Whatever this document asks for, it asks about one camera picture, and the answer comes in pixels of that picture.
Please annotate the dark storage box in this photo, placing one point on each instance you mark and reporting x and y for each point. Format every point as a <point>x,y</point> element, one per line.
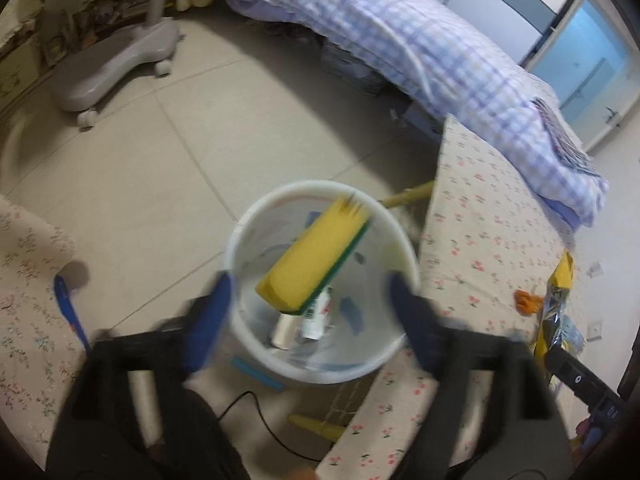
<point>350,65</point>

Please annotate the blue glass door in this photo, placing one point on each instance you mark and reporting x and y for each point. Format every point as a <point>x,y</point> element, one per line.
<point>590,60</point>

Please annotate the grey striped scarf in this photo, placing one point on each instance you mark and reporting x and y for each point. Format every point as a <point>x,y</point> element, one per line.
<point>560,130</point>

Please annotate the white wall socket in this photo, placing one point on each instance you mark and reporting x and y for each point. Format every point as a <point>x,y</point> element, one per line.
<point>595,330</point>

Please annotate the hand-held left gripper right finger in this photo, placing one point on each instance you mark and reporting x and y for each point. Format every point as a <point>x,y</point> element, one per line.
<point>412,322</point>

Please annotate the blue pen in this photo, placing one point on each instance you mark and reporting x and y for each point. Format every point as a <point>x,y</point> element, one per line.
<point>67,305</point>

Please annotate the orange clip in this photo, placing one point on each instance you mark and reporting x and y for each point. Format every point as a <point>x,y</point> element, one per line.
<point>527,304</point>

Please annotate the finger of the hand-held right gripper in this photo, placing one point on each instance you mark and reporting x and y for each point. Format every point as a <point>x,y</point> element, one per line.
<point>575,372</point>

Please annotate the white plastic bucket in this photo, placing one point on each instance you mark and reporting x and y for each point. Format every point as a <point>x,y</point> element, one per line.
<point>382,280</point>

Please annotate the blue flat strip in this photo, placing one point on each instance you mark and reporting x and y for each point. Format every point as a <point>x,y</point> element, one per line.
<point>255,372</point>

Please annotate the sliding wardrobe doors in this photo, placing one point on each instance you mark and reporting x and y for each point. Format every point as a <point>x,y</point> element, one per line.
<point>490,5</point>

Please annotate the blue plaid blanket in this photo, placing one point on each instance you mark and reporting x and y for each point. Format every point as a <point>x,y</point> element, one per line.
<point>400,25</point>

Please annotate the white squeeze tube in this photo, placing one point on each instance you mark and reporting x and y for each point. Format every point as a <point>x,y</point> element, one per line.
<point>317,317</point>

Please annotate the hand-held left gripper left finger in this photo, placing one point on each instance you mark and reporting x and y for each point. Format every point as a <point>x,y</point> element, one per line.
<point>210,320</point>

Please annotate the cluttered wooden shelf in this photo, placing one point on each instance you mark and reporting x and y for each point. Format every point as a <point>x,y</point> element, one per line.
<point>20,65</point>

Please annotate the cherry print tablecloth table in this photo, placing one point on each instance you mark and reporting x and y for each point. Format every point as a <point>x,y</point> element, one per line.
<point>480,240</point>

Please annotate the yellow green sponge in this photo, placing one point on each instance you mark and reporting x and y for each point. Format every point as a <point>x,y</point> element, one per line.
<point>310,260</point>

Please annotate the yellow snack bag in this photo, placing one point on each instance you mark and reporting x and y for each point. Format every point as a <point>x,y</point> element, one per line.
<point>552,310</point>

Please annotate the pale floral cloth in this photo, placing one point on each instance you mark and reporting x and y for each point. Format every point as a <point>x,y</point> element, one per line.
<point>25,335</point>

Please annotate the purple blanket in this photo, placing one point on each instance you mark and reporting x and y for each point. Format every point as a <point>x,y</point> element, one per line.
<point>250,7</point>

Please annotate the yellow table leg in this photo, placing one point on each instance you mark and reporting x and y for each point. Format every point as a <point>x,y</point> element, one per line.
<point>315,425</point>
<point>410,194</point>

